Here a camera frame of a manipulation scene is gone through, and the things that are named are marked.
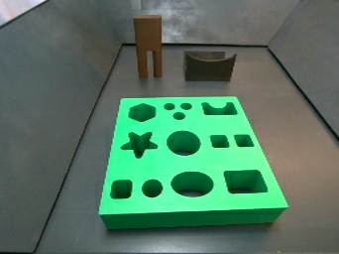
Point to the brown two-pronged block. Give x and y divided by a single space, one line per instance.
147 26

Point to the dark grey curved bracket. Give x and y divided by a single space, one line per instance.
209 66

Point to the green shape sorter board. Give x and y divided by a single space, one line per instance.
186 166

